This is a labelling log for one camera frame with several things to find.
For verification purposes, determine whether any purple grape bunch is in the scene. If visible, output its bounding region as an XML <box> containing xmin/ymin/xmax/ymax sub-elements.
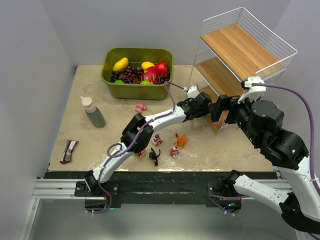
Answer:
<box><xmin>120</xmin><ymin>66</ymin><xmax>171</xmax><ymax>85</ymax></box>

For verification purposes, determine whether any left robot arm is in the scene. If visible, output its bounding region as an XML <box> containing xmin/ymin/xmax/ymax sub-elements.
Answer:
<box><xmin>84</xmin><ymin>91</ymin><xmax>212</xmax><ymax>192</ymax></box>

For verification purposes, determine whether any green pear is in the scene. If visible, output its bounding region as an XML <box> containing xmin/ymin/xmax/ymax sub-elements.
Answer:
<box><xmin>140</xmin><ymin>80</ymin><xmax>153</xmax><ymax>85</ymax></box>

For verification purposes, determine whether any brown snack bar wrapper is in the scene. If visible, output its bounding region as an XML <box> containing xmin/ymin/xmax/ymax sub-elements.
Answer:
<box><xmin>59</xmin><ymin>139</ymin><xmax>79</xmax><ymax>165</ymax></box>

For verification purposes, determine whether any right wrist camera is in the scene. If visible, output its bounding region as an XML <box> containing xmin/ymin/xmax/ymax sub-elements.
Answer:
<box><xmin>237</xmin><ymin>76</ymin><xmax>266</xmax><ymax>104</ymax></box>

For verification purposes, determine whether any yellow lemon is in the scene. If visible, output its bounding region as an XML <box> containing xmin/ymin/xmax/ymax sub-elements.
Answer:
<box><xmin>141</xmin><ymin>61</ymin><xmax>155</xmax><ymax>70</ymax></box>

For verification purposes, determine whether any red apple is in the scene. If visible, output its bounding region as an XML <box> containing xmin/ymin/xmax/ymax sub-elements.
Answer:
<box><xmin>155</xmin><ymin>61</ymin><xmax>168</xmax><ymax>75</ymax></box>

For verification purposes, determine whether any white wire wooden shelf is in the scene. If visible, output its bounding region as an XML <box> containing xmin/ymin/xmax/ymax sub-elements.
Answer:
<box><xmin>186</xmin><ymin>6</ymin><xmax>298</xmax><ymax>136</ymax></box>

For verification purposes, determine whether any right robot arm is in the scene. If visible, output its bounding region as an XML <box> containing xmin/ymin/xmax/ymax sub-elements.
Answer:
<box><xmin>208</xmin><ymin>95</ymin><xmax>320</xmax><ymax>235</ymax></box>

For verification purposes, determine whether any black cat toy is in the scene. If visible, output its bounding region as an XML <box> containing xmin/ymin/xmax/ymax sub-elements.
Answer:
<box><xmin>148</xmin><ymin>148</ymin><xmax>161</xmax><ymax>167</ymax></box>

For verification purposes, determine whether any dark blue grape bunch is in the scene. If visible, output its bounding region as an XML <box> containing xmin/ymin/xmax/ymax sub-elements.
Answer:
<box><xmin>109</xmin><ymin>71</ymin><xmax>121</xmax><ymax>83</ymax></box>

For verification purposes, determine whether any pink toy green top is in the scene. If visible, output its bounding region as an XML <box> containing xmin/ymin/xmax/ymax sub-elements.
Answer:
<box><xmin>212</xmin><ymin>120</ymin><xmax>221</xmax><ymax>126</ymax></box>

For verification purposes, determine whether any pink dragon fruit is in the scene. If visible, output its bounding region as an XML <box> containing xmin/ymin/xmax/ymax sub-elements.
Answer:
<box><xmin>141</xmin><ymin>66</ymin><xmax>159</xmax><ymax>84</ymax></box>

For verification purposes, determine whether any grey bottle beige cap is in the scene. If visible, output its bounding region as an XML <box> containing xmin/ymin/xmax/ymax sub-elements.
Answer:
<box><xmin>80</xmin><ymin>96</ymin><xmax>106</xmax><ymax>128</ymax></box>

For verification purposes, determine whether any pink strawberry cake toy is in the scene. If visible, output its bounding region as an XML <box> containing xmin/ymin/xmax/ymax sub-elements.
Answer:
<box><xmin>151</xmin><ymin>134</ymin><xmax>163</xmax><ymax>147</ymax></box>

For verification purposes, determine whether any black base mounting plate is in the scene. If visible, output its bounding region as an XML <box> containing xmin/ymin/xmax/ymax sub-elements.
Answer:
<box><xmin>75</xmin><ymin>170</ymin><xmax>241</xmax><ymax>208</ymax></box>

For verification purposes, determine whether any olive green plastic bin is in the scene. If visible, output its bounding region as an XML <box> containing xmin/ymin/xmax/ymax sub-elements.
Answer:
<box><xmin>101</xmin><ymin>47</ymin><xmax>174</xmax><ymax>101</ymax></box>

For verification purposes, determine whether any pink bear strawberry toy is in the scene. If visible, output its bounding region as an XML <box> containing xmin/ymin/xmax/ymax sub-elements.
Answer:
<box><xmin>134</xmin><ymin>149</ymin><xmax>146</xmax><ymax>159</ymax></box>

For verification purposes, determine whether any pink red bear toy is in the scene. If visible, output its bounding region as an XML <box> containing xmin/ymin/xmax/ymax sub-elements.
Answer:
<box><xmin>169</xmin><ymin>146</ymin><xmax>179</xmax><ymax>159</ymax></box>

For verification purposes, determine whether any yellow mango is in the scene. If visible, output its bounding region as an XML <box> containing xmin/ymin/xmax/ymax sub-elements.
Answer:
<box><xmin>112</xmin><ymin>57</ymin><xmax>129</xmax><ymax>72</ymax></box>

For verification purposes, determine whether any pink toy blue trim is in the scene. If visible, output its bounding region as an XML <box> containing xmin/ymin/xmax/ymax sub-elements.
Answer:
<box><xmin>135</xmin><ymin>103</ymin><xmax>147</xmax><ymax>113</ymax></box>

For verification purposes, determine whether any orange fox toy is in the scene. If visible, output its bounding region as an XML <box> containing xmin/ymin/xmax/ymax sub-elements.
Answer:
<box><xmin>174</xmin><ymin>133</ymin><xmax>187</xmax><ymax>148</ymax></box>

